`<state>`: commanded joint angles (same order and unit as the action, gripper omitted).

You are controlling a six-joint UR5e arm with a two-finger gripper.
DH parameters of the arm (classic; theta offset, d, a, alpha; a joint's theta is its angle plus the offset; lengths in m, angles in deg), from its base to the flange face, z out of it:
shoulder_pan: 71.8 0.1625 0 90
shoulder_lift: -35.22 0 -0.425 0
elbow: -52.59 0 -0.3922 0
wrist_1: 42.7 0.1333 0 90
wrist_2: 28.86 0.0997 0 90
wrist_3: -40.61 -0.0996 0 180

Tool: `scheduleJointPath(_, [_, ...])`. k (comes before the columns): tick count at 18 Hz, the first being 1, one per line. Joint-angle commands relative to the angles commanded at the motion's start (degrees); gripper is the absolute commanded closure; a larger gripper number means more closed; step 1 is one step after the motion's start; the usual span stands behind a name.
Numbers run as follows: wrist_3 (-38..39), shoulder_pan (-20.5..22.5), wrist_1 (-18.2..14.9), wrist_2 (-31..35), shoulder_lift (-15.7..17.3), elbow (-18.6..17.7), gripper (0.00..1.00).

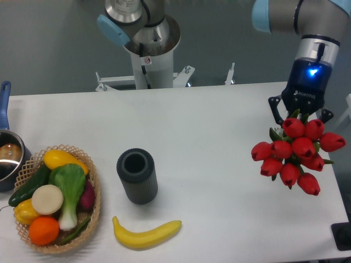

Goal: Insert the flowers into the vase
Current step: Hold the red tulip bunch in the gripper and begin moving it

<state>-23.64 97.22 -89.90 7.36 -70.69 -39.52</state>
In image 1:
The blue handled saucepan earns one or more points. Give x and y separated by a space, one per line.
14 153

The yellow bell pepper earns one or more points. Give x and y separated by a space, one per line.
25 213

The green cucumber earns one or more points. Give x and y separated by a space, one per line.
25 191

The dark grey ribbed vase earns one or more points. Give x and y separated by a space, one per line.
136 170

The beige round disc food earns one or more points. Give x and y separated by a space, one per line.
47 199

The orange fruit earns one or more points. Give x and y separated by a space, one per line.
44 230

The red tulip bouquet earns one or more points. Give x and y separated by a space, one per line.
295 146

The yellow squash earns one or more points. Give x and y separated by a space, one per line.
57 158

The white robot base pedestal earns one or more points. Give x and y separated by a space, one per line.
149 72

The woven wicker basket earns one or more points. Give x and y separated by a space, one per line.
29 168

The white frame at right edge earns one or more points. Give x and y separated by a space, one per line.
344 119

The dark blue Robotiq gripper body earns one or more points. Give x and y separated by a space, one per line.
306 87

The black device at table edge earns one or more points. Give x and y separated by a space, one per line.
341 235

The green bok choy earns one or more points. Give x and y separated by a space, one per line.
70 179

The yellow banana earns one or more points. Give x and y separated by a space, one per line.
147 239

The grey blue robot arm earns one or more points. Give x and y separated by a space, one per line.
151 36

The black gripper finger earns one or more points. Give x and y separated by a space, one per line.
326 115
273 103

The purple sweet potato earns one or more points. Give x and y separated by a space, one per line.
87 199

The green bean pod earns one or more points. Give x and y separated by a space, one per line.
78 230

